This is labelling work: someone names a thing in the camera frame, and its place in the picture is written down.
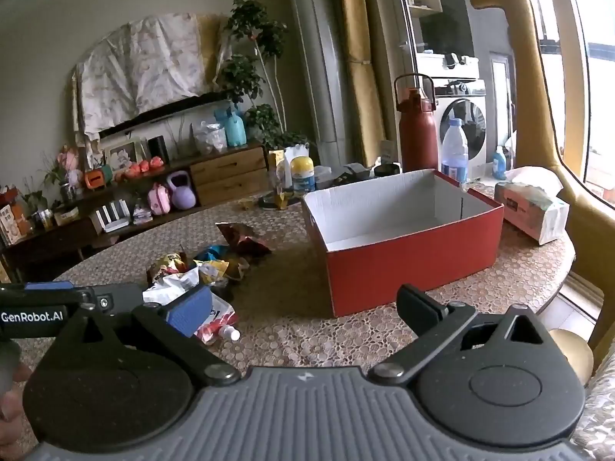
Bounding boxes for yellow lidded canister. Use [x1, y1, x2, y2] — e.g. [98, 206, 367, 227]
[290, 156, 317, 198]

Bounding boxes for photo frame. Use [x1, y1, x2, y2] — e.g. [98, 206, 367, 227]
[104, 141, 141, 172]

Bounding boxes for blue snack packet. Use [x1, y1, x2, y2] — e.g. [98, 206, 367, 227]
[193, 245, 230, 263]

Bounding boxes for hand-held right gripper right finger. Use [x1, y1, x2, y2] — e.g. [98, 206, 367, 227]
[367, 284, 553, 387]

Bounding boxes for white pouch with cap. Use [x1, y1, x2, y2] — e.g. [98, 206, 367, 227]
[193, 294, 241, 345]

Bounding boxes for wooden cabinet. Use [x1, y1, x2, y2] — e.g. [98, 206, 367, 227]
[0, 141, 268, 272]

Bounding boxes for white router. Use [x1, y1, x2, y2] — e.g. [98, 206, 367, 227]
[90, 201, 132, 233]

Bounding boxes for white washing machine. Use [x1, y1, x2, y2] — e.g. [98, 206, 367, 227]
[416, 53, 489, 181]

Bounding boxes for white snack packet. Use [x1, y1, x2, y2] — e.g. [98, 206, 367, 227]
[142, 269, 201, 306]

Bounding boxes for small leafy plant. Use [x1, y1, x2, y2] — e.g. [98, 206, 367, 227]
[18, 177, 50, 214]

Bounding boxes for large orange yellow snack packet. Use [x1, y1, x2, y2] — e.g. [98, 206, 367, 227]
[215, 222, 273, 263]

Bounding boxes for green potted plant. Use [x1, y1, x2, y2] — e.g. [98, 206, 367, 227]
[211, 0, 309, 151]

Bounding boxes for pink toy case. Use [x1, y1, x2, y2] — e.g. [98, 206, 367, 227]
[147, 183, 173, 216]

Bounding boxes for golden yellow snack packet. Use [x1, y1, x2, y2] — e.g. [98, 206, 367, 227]
[198, 257, 251, 283]

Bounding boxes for orange printed box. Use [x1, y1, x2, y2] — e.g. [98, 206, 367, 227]
[0, 186, 30, 247]

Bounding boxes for black speaker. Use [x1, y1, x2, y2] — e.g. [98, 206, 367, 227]
[147, 136, 169, 165]

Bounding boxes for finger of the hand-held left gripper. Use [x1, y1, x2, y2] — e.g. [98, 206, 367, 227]
[24, 282, 117, 313]

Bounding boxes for purple kettlebell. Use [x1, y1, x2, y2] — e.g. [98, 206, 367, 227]
[165, 171, 198, 210]

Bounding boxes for clear drinking glass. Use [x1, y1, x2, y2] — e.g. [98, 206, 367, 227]
[271, 171, 289, 205]

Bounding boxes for dark red thermos bottle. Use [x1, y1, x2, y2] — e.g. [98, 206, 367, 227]
[393, 73, 439, 174]

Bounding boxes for clear plastic bag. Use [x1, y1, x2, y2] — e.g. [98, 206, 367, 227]
[191, 122, 228, 155]

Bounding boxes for light blue jug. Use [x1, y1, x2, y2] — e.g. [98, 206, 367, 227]
[214, 108, 248, 148]

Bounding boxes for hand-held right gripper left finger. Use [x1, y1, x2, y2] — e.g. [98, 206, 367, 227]
[58, 285, 241, 387]

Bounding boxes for tissue pack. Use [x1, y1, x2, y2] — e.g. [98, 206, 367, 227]
[494, 166, 571, 246]

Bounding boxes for yellow curtain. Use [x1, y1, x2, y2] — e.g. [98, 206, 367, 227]
[333, 0, 391, 166]

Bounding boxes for patterned white cloth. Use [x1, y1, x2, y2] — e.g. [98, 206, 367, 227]
[73, 12, 205, 136]

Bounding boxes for yellow red snack packet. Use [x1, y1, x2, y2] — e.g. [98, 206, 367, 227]
[146, 251, 189, 285]

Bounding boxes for black television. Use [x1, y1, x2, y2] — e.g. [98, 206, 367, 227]
[96, 90, 232, 139]

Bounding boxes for black folded gadget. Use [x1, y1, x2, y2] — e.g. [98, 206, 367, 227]
[331, 163, 374, 186]

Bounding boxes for clear plastic water bottle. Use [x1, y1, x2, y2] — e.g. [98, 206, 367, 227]
[440, 118, 470, 184]

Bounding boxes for black coaster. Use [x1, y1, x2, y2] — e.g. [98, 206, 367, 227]
[258, 194, 304, 211]

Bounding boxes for grey standing air conditioner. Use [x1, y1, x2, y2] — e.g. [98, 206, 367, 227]
[287, 0, 357, 166]

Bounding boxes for patterned chair cushion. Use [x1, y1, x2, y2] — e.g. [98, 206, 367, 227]
[571, 367, 615, 461]

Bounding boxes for orange green box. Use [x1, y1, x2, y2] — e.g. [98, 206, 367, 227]
[85, 165, 115, 189]

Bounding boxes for person's left hand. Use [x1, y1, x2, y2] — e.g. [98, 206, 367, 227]
[0, 343, 32, 447]

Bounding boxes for orange toys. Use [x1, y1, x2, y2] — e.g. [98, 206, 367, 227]
[114, 156, 165, 178]

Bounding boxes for pink flower bouquet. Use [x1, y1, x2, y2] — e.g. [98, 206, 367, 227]
[57, 145, 83, 189]

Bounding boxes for white cardboard box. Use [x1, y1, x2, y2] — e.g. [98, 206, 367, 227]
[302, 169, 505, 318]

